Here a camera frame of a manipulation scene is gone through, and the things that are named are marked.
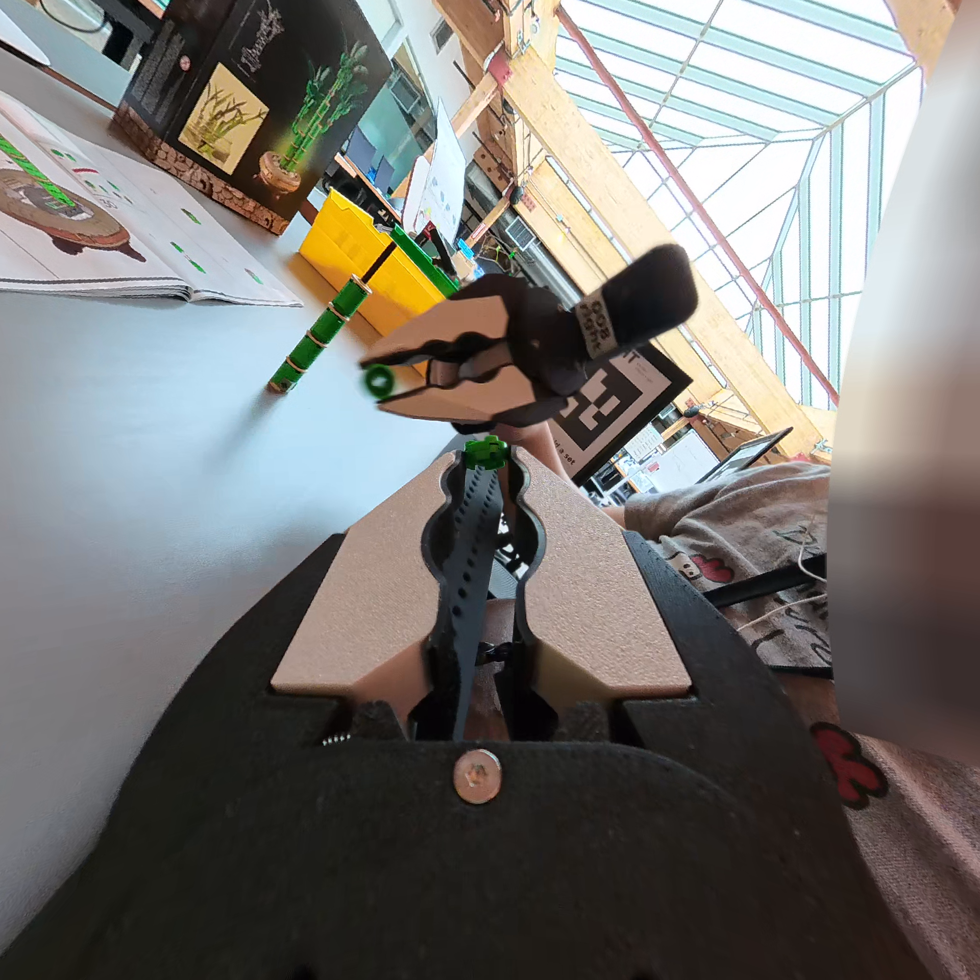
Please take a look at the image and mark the grey desk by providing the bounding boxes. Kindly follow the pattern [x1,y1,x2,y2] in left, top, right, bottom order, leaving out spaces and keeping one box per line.
[0,46,491,950]

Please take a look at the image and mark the black cable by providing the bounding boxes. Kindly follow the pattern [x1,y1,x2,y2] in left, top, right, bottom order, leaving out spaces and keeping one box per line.
[700,555,828,607]

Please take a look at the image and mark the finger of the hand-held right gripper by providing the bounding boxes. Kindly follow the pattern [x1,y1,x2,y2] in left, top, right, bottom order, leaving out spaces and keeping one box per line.
[358,295,510,370]
[376,366,538,424]

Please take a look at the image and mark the white sign board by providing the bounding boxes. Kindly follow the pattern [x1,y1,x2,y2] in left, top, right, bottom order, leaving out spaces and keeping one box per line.
[402,98,468,240]

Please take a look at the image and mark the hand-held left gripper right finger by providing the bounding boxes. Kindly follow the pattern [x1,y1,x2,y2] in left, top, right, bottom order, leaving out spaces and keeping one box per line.
[507,446,695,711]

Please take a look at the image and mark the black perforated toy rod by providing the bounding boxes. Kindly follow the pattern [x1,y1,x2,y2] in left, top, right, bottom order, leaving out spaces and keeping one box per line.
[429,459,512,740]

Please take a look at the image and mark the white cable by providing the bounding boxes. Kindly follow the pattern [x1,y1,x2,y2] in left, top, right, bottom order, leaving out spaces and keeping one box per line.
[735,547,831,636]

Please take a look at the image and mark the black toy set box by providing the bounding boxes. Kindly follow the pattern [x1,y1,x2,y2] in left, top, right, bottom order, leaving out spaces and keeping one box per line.
[109,0,395,236]

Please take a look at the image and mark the yellow plastic bin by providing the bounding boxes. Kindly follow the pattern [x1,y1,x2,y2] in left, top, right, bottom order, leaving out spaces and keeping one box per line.
[297,188,454,338]

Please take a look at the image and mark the grey printed shirt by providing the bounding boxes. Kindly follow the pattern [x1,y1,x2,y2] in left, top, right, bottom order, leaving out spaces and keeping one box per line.
[624,459,980,980]

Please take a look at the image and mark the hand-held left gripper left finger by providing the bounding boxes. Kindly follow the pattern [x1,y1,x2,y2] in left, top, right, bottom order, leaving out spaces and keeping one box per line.
[270,450,470,721]

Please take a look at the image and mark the green toy bamboo stalk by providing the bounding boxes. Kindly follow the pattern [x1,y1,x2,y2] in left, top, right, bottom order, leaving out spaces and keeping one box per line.
[268,245,396,395]

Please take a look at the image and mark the open instruction booklet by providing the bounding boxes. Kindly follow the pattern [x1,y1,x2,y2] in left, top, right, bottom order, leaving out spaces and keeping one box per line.
[0,90,305,309]

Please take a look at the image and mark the person's right hand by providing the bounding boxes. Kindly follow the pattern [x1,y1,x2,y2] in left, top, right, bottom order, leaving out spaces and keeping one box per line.
[513,425,577,485]

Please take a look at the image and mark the green plastic bin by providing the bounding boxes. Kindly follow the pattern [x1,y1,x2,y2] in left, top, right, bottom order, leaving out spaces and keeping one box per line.
[389,224,462,293]

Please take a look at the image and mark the black laptop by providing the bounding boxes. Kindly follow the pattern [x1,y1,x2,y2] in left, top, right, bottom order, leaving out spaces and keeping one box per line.
[695,426,795,485]

